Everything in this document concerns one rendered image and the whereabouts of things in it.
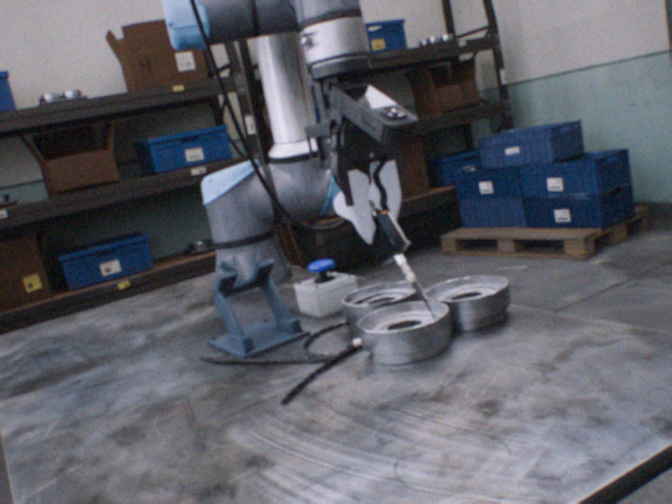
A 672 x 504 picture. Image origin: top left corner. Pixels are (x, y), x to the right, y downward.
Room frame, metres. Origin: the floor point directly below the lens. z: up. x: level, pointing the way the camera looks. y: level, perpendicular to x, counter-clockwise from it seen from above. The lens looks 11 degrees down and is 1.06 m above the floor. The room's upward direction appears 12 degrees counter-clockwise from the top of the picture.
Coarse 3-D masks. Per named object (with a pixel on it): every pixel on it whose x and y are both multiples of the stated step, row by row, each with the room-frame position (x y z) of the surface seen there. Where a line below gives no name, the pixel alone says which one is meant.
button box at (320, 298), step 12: (336, 276) 1.01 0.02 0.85; (348, 276) 0.99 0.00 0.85; (300, 288) 1.00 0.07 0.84; (312, 288) 0.97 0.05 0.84; (324, 288) 0.96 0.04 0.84; (336, 288) 0.97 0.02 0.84; (348, 288) 0.98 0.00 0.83; (300, 300) 1.01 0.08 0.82; (312, 300) 0.97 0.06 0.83; (324, 300) 0.96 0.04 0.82; (336, 300) 0.97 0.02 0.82; (312, 312) 0.98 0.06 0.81; (324, 312) 0.96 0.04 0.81; (336, 312) 0.97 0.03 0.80
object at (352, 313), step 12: (372, 288) 0.92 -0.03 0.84; (384, 288) 0.92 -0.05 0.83; (396, 288) 0.92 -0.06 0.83; (408, 288) 0.90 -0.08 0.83; (348, 300) 0.90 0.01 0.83; (372, 300) 0.89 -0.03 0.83; (384, 300) 0.90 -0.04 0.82; (396, 300) 0.83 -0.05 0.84; (408, 300) 0.83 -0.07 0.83; (420, 300) 0.86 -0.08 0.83; (348, 312) 0.85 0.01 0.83; (360, 312) 0.83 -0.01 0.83
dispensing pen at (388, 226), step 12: (372, 204) 0.82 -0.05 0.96; (372, 216) 0.82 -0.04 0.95; (384, 216) 0.80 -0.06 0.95; (384, 228) 0.79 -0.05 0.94; (396, 228) 0.79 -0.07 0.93; (384, 240) 0.79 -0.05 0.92; (396, 240) 0.78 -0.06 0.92; (384, 252) 0.79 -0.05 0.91; (396, 252) 0.79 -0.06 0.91; (384, 264) 0.80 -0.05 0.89; (408, 264) 0.78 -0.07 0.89; (408, 276) 0.78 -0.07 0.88; (432, 312) 0.75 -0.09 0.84
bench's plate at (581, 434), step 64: (64, 320) 1.34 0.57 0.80; (128, 320) 1.22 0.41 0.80; (192, 320) 1.11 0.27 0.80; (256, 320) 1.03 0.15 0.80; (320, 320) 0.95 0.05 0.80; (512, 320) 0.78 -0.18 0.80; (576, 320) 0.73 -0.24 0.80; (0, 384) 0.96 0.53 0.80; (64, 384) 0.89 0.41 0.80; (128, 384) 0.84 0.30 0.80; (192, 384) 0.78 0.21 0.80; (256, 384) 0.74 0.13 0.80; (320, 384) 0.70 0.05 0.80; (384, 384) 0.66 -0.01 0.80; (448, 384) 0.63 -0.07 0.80; (512, 384) 0.60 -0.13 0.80; (576, 384) 0.57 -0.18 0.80; (640, 384) 0.54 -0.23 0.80; (64, 448) 0.66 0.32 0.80; (128, 448) 0.63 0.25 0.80; (192, 448) 0.60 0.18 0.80; (256, 448) 0.57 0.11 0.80; (320, 448) 0.55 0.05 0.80; (384, 448) 0.52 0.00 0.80; (448, 448) 0.50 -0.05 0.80; (512, 448) 0.48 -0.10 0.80; (576, 448) 0.46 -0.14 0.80; (640, 448) 0.44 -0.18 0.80
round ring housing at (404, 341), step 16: (400, 304) 0.80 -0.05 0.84; (416, 304) 0.79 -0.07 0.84; (432, 304) 0.78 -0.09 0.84; (368, 320) 0.78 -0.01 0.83; (384, 320) 0.79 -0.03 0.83; (400, 320) 0.77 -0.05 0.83; (416, 320) 0.76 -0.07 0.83; (432, 320) 0.71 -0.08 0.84; (448, 320) 0.73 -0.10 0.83; (368, 336) 0.72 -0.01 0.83; (384, 336) 0.71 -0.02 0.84; (400, 336) 0.70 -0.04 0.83; (416, 336) 0.70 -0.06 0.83; (432, 336) 0.70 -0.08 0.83; (448, 336) 0.72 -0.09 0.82; (384, 352) 0.71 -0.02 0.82; (400, 352) 0.70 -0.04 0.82; (416, 352) 0.71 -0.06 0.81; (432, 352) 0.71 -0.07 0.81
